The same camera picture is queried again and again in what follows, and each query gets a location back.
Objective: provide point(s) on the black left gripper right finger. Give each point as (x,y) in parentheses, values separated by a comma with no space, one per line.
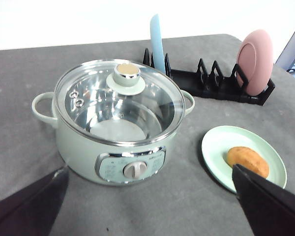
(269,207)

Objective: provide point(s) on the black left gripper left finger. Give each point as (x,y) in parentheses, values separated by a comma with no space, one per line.
(32,209)

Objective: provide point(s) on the brown potato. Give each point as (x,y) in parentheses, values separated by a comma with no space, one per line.
(247,158)

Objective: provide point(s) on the green plate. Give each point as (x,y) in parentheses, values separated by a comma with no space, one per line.
(225,147)

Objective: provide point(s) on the glass pot lid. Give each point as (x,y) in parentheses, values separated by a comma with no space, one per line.
(119,102)

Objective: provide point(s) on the green electric steamer pot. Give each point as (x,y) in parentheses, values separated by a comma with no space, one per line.
(119,165)

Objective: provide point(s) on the blue plate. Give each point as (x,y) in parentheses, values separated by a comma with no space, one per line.
(157,43)

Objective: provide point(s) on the black dish rack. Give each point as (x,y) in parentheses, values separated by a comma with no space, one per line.
(214,85)

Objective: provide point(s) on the dark monitor edge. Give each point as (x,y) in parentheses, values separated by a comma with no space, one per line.
(287,57)

